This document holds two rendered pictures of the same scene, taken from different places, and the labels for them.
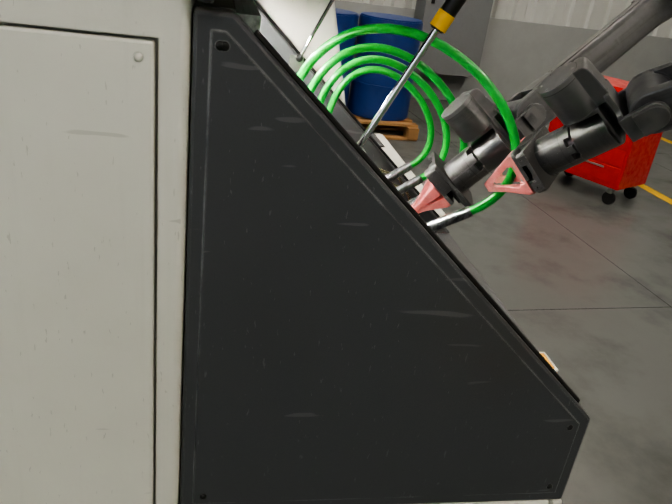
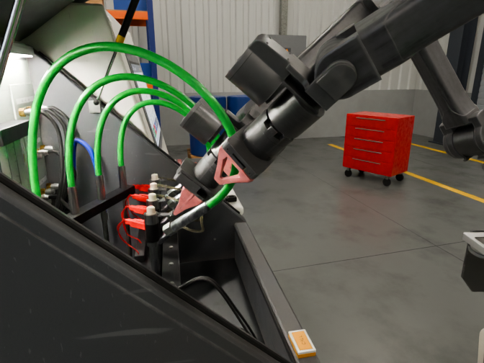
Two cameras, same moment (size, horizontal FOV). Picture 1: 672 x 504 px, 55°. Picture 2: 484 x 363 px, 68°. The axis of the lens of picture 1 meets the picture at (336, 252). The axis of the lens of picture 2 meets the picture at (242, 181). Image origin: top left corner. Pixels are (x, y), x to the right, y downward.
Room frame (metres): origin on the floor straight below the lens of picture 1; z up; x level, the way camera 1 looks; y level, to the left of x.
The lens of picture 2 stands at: (0.39, -0.26, 1.39)
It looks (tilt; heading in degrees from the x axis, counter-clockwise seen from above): 17 degrees down; 1
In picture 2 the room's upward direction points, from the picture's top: straight up
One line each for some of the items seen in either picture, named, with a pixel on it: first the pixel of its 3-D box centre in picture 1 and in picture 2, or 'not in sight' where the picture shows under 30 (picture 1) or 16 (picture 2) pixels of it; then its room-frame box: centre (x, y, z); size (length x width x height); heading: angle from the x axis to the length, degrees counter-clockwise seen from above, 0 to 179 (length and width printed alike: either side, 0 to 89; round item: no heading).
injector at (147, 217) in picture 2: not in sight; (160, 260); (1.05, -0.08, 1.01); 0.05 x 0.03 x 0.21; 102
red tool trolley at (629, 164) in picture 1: (601, 137); (376, 147); (5.11, -1.95, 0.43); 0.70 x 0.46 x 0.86; 42
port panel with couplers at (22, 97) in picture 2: not in sight; (39, 150); (1.23, 0.24, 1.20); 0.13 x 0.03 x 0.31; 12
